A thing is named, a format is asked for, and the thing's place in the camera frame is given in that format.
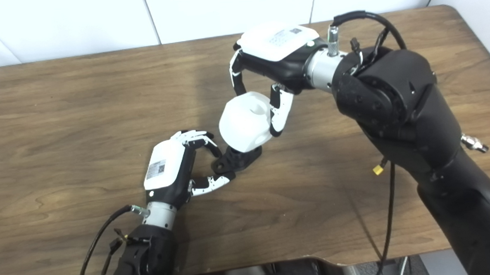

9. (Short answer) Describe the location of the short wire with yellow tip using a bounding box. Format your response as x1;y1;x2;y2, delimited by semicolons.
372;157;390;176

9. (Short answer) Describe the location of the thin black wire yellow tag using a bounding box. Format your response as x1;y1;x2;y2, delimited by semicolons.
93;228;129;275

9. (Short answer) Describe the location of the black holder part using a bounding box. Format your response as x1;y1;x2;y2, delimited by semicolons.
211;145;264;175

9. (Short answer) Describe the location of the round white piece with holes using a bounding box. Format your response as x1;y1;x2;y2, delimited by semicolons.
217;91;273;154

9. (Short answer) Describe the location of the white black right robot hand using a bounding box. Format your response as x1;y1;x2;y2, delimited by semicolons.
228;20;332;139

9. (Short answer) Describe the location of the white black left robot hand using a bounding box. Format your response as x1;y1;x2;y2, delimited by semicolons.
141;128;237;212

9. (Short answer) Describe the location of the long black hanging cable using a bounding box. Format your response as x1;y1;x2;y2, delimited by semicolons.
364;162;401;275

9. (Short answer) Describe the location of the silver connector plug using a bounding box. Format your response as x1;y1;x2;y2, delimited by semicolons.
460;133;490;154

